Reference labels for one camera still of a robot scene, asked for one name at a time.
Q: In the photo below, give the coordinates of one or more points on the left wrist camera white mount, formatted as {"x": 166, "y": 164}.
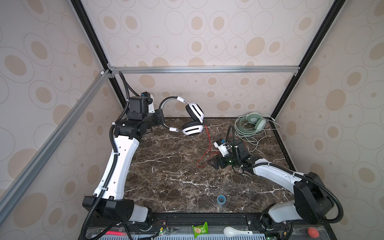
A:
{"x": 148, "y": 103}

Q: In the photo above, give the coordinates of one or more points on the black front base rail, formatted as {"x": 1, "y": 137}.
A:
{"x": 178, "y": 226}

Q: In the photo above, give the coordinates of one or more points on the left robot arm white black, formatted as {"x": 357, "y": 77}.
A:
{"x": 107, "y": 201}

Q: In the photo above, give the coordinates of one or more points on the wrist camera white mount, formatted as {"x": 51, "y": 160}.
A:
{"x": 148, "y": 103}
{"x": 222, "y": 146}

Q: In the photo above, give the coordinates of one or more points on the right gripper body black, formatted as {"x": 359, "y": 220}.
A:
{"x": 229, "y": 160}

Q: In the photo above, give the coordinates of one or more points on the green snack packet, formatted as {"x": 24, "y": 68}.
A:
{"x": 200, "y": 230}

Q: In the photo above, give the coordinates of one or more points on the horizontal aluminium rail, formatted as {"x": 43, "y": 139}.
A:
{"x": 206, "y": 70}

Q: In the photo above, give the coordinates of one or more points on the red ball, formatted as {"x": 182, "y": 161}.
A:
{"x": 313, "y": 233}

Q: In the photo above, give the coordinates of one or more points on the white ceramic spoon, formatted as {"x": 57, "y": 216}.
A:
{"x": 232, "y": 232}

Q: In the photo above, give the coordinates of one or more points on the white black headphones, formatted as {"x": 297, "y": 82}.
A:
{"x": 197, "y": 124}

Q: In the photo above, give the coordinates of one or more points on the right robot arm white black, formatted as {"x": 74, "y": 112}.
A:
{"x": 313, "y": 202}

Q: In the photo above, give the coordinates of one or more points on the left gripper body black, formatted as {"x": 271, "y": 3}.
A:
{"x": 156, "y": 117}

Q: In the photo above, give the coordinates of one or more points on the left diagonal aluminium rail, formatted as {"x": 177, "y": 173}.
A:
{"x": 21, "y": 184}

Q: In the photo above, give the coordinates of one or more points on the green headphones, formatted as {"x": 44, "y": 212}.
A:
{"x": 256, "y": 119}

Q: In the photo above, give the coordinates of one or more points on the blue tape roll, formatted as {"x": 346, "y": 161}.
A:
{"x": 221, "y": 200}

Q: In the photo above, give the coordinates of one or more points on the pink marker pen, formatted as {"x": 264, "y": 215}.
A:
{"x": 116, "y": 233}

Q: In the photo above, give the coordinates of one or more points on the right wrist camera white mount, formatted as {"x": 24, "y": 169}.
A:
{"x": 222, "y": 146}

